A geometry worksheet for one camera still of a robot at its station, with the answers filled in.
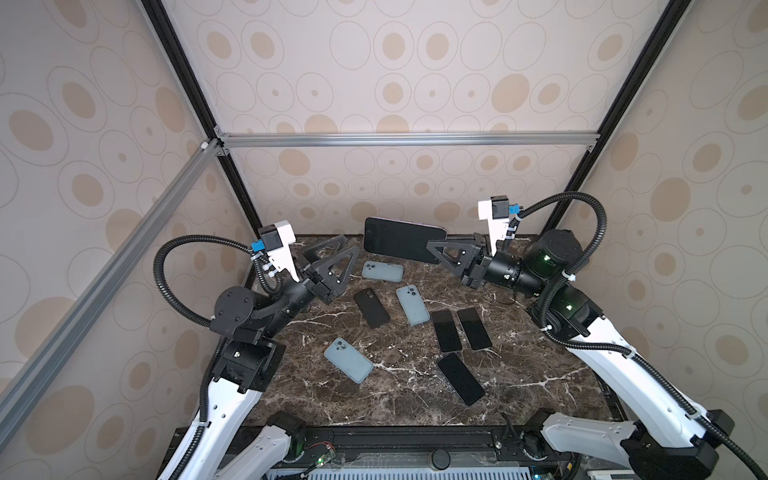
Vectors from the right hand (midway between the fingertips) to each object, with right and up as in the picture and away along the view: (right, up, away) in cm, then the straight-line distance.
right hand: (430, 251), depth 51 cm
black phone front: (+13, -35, +34) cm, 50 cm away
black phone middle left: (+11, -24, +45) cm, 52 cm away
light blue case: (-19, -30, +37) cm, 51 cm away
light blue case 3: (+1, -16, +50) cm, 53 cm away
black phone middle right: (+20, -23, +45) cm, 54 cm away
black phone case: (-13, -17, +50) cm, 55 cm away
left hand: (-12, 0, -3) cm, 12 cm away
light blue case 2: (-9, -5, +59) cm, 60 cm away
